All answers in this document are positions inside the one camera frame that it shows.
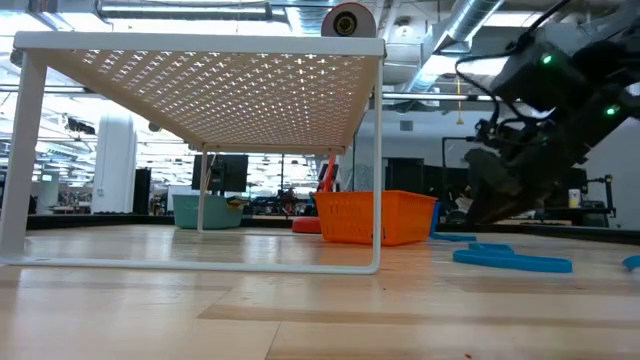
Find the red desk lamp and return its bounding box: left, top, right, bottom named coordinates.
left=292, top=1, right=378, bottom=235

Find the black background monitor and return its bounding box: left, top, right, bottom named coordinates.
left=191, top=153, right=250, bottom=194

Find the blue plastic hanger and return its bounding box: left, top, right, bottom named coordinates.
left=452, top=248, right=574, bottom=275

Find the teal plastic bin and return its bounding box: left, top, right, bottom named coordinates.
left=172, top=193, right=246, bottom=230

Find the black aluminium table frame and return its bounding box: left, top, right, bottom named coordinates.
left=24, top=213, right=640, bottom=246

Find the white perforated shelf riser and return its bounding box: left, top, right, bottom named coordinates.
left=0, top=30, right=387, bottom=276

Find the black tall cabinet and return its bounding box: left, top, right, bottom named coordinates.
left=132, top=168, right=152, bottom=215

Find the ceiling light strip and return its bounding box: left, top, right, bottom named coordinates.
left=382, top=92, right=496, bottom=104

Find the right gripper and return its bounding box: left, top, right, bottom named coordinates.
left=464, top=117, right=596, bottom=225

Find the orange plastic basket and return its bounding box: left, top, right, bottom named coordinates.
left=313, top=189, right=438, bottom=247

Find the white column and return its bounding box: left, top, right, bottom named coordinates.
left=91, top=115, right=138, bottom=215

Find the silver ventilation duct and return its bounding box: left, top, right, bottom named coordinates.
left=399, top=0, right=506, bottom=94

